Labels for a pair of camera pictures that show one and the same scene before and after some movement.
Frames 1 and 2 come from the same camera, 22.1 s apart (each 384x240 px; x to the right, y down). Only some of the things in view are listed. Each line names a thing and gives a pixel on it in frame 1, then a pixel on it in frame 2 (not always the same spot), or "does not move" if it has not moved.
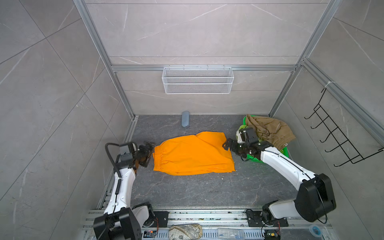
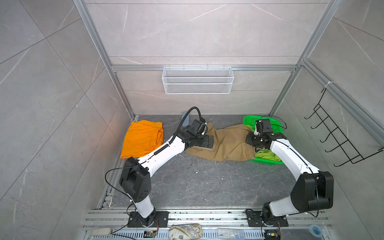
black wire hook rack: x=343 y=143 does not move
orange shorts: x=203 y=153 → x=143 y=136
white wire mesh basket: x=198 y=80 does not move
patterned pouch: x=185 y=231 does not move
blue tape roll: x=315 y=230 does not move
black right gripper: x=233 y=146 → x=248 y=139
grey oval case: x=185 y=119 does not move
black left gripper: x=147 y=152 → x=206 y=142
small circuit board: x=149 y=234 does not move
